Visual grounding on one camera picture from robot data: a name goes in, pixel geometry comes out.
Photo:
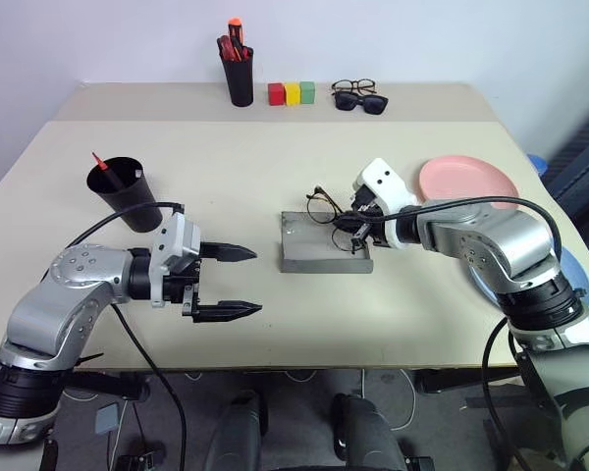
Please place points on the dark rounded shape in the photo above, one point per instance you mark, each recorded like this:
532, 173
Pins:
363, 436
238, 432

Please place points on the red block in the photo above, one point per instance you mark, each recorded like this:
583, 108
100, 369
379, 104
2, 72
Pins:
276, 94

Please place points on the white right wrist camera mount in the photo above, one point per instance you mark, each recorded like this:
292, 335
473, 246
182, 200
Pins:
388, 184

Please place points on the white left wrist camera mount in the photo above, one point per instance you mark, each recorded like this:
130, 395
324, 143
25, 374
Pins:
176, 240

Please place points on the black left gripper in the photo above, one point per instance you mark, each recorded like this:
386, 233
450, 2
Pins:
181, 284

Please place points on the pink plate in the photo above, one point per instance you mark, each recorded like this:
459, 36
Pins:
464, 179

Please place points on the black sunglasses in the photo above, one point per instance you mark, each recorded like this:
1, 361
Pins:
346, 102

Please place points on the grey metal tray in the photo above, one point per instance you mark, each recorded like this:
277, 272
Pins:
324, 262

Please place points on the dark ribbed radiator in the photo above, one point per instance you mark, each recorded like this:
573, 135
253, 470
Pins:
581, 167

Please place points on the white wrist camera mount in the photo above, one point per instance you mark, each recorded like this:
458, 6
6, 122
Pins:
388, 184
176, 240

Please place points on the black table frame bar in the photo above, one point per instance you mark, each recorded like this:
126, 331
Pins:
456, 380

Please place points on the blue plate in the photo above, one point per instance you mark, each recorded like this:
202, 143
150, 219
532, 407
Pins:
576, 275

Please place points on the thin black round-frame glasses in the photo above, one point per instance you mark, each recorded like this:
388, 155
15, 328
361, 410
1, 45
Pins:
319, 198

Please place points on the blue round container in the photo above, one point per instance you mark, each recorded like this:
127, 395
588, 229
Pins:
537, 166

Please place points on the wide black plastic cup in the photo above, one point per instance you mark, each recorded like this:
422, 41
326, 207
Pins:
137, 206

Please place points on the tall black pen holder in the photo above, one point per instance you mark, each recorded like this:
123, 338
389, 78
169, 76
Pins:
239, 83

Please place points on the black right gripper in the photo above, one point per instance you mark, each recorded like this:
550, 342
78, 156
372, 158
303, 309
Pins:
373, 221

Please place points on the red and black pen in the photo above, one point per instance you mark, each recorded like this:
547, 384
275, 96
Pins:
104, 167

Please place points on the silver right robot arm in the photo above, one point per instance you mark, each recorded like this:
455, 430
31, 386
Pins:
510, 240

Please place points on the yellow block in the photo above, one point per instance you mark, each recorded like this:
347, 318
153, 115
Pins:
292, 95

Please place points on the green block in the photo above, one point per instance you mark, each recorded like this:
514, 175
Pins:
307, 93

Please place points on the brown clear-lens glasses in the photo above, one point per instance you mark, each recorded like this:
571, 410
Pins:
360, 82

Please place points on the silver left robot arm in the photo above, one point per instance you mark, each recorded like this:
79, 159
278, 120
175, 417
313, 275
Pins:
64, 289

